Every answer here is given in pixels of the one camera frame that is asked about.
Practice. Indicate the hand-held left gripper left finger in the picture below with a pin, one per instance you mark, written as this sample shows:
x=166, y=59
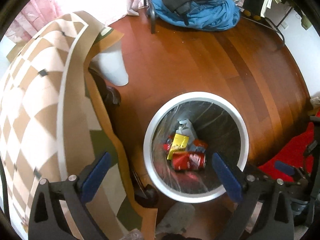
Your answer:
x=96, y=177

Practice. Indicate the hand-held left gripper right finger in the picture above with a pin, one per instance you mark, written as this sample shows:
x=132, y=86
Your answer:
x=226, y=177

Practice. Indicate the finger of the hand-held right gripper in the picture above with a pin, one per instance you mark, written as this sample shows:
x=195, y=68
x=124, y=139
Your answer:
x=285, y=167

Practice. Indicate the red snack packet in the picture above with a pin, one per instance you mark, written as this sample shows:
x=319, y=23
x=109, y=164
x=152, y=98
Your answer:
x=168, y=146
x=190, y=161

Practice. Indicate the brown snack packet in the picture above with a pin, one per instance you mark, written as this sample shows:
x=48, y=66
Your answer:
x=201, y=145

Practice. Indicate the yellow snack packet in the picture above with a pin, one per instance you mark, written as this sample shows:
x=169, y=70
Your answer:
x=178, y=142

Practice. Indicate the white wrapper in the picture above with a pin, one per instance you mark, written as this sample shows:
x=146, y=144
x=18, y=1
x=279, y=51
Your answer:
x=185, y=128

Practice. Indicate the white round bin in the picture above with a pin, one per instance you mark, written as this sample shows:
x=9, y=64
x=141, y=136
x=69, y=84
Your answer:
x=197, y=97

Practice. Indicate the red cloth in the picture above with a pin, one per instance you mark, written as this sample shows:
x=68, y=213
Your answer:
x=295, y=152

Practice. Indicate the clear plastic bin liner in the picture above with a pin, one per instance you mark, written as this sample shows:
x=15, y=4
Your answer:
x=221, y=122

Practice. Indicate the grey slipper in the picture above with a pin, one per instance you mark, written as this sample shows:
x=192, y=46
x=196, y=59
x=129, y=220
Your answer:
x=175, y=217

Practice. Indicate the checked brown tablecloth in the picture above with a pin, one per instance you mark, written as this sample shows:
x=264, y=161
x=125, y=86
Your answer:
x=37, y=92

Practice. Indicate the white plastic container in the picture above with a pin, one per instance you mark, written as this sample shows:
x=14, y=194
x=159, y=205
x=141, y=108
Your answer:
x=112, y=65

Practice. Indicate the blue cloth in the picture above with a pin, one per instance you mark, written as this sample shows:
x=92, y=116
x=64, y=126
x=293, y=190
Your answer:
x=200, y=13

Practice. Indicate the pink floral curtain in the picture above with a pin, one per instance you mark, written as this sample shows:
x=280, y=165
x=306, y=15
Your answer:
x=37, y=12

